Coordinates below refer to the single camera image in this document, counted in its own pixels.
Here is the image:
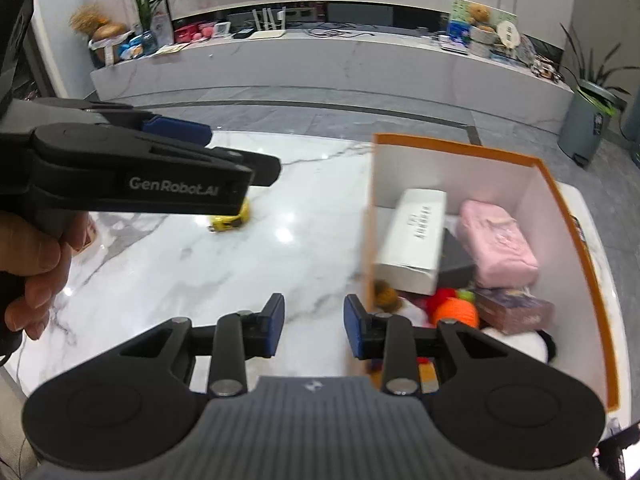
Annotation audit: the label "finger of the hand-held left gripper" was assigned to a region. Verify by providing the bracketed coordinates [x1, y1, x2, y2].
[32, 99, 212, 147]
[205, 147, 282, 187]

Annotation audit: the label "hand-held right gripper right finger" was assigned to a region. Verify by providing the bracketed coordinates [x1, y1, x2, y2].
[342, 294, 506, 396]

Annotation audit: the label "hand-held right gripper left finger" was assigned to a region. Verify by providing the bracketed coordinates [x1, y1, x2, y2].
[120, 292, 286, 397]

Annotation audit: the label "long white box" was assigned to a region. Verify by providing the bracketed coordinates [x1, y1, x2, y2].
[374, 188, 447, 297]

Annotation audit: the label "crochet orange fruit toy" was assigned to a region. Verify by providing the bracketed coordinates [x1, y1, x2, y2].
[425, 287, 481, 331]

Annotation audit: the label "grey square box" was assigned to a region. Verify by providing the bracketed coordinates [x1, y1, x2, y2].
[437, 227, 477, 291]

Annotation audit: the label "purple printed box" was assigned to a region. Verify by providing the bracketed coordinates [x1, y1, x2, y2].
[472, 287, 556, 336]

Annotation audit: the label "white plush toy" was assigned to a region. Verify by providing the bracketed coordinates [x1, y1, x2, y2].
[477, 327, 558, 365]

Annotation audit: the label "large orange box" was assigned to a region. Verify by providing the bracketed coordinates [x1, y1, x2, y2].
[362, 132, 623, 413]

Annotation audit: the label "person's left hand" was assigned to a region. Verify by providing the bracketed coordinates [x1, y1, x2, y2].
[0, 210, 93, 342]

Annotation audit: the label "pink plush items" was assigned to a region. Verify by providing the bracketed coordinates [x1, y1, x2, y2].
[175, 22, 213, 43]

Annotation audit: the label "framed picture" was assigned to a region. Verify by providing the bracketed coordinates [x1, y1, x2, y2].
[150, 0, 173, 46]

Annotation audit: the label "long-leaf potted plant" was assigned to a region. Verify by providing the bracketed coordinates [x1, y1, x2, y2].
[131, 0, 178, 36]

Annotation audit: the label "white marble tv bench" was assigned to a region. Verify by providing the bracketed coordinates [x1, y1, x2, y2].
[90, 2, 575, 136]

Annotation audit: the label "white router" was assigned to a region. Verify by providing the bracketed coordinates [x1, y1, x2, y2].
[249, 6, 287, 41]

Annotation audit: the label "dried flower bouquet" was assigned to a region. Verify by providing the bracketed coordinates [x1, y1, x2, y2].
[69, 4, 126, 43]

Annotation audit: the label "brown teddy bear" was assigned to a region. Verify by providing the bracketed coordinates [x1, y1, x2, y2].
[467, 2, 496, 28]

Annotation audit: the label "grey trash bin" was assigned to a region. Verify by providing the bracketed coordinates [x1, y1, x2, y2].
[557, 80, 621, 168]

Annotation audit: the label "green plant behind bin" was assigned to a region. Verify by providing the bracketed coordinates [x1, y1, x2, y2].
[557, 22, 636, 111]

